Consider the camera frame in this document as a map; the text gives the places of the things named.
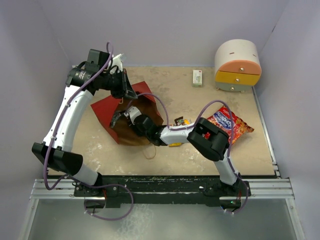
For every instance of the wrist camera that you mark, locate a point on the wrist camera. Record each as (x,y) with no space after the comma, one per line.
(131,114)
(117,63)

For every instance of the brown chocolate snack packet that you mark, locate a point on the brown chocolate snack packet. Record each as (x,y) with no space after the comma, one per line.
(176,121)

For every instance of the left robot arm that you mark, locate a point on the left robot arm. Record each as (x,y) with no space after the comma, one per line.
(101,71)

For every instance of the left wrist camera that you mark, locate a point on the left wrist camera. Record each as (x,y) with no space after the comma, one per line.
(117,63)

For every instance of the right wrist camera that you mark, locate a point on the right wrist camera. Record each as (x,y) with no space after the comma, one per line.
(131,114)

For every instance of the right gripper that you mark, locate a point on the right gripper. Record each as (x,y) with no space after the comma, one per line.
(135,128)

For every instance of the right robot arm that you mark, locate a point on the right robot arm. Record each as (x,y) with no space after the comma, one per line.
(209,140)

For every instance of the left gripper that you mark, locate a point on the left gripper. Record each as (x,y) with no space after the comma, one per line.
(125,87)

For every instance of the round pastel drawer cabinet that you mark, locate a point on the round pastel drawer cabinet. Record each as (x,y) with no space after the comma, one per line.
(236,66)

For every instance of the yellow snack packet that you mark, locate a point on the yellow snack packet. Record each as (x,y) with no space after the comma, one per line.
(173,145)

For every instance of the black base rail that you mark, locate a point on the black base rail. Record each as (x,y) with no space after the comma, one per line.
(208,190)

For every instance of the small white box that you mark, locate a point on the small white box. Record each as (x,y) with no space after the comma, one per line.
(197,78)

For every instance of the yellow candy packet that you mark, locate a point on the yellow candy packet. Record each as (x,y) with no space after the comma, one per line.
(186,122)

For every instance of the large red snack bag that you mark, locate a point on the large red snack bag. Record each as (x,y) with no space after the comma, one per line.
(221,118)

